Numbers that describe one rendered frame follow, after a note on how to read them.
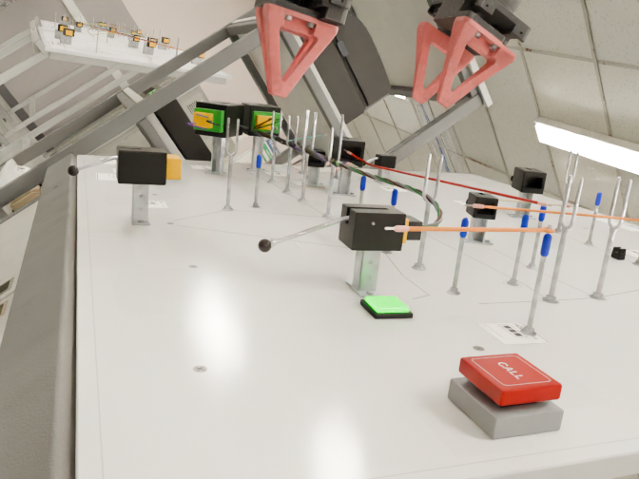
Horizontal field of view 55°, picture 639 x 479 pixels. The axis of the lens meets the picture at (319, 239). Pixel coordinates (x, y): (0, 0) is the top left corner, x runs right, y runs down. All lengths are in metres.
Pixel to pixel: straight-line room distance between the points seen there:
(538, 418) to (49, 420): 0.31
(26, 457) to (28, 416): 0.05
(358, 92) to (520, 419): 1.36
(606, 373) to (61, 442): 0.42
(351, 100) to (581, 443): 1.35
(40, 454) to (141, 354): 0.13
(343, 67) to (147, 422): 1.38
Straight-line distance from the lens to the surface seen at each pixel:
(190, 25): 8.21
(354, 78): 1.71
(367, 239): 0.63
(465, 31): 0.61
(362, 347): 0.53
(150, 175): 0.85
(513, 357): 0.48
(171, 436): 0.40
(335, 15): 0.57
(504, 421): 0.43
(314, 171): 1.28
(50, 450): 0.39
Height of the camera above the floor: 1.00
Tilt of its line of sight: 8 degrees up
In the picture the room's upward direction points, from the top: 55 degrees clockwise
